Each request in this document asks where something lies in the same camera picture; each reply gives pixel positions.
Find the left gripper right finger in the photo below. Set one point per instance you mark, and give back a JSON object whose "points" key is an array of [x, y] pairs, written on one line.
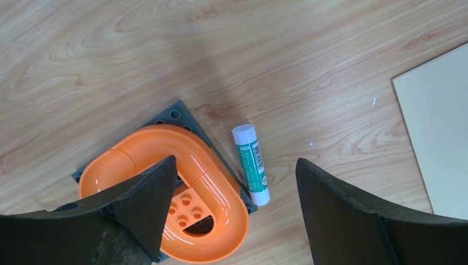
{"points": [[347, 225]]}

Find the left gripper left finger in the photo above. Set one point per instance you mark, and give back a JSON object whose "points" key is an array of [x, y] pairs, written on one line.
{"points": [[122, 224]]}

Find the white green glue stick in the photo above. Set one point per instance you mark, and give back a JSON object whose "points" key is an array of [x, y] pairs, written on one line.
{"points": [[248, 148]]}

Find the brown paper envelope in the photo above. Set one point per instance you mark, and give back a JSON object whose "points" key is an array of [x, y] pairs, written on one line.
{"points": [[433, 101]]}

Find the orange toy brick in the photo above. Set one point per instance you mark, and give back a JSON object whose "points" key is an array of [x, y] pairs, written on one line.
{"points": [[188, 212]]}

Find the orange toy track loop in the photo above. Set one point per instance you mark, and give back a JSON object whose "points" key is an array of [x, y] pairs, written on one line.
{"points": [[208, 190]]}

